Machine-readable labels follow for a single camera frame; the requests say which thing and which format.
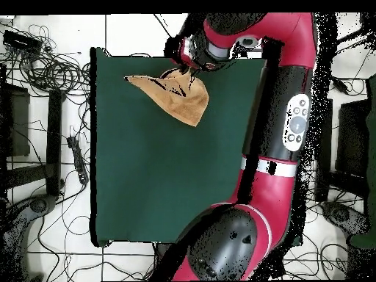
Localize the black cable with inline adapter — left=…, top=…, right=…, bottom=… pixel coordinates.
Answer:
left=330, top=43, right=368, bottom=96

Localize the long black cable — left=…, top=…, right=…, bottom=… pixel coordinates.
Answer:
left=153, top=13, right=173, bottom=39

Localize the black rod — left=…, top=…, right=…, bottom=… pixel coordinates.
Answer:
left=334, top=26, right=376, bottom=48

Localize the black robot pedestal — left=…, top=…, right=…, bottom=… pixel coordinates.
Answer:
left=153, top=242, right=178, bottom=265

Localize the black horizontal beam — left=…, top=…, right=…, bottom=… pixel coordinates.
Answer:
left=327, top=171, right=368, bottom=196
left=0, top=163, right=49, bottom=189

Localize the black adapter box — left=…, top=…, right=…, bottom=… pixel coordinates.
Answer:
left=2, top=29, right=43, bottom=55

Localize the black power strip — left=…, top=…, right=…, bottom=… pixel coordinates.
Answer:
left=66, top=135, right=90, bottom=185

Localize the black cable tangle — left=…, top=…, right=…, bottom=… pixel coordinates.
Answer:
left=281, top=234, right=349, bottom=280
left=0, top=23, right=92, bottom=98

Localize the tan terry towel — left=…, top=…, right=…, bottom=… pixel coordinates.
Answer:
left=124, top=68, right=210, bottom=128

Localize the dark curved stand base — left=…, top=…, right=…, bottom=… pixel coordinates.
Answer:
left=0, top=193, right=58, bottom=281
left=319, top=200, right=371, bottom=236

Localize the dark green table cloth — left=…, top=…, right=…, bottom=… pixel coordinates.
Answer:
left=89, top=46, right=303, bottom=248

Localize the dark flat panel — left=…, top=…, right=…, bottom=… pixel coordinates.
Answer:
left=0, top=83, right=31, bottom=158
left=335, top=99, right=371, bottom=177

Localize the black upright post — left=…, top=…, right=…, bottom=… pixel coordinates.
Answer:
left=315, top=98, right=333, bottom=202
left=46, top=89, right=64, bottom=197

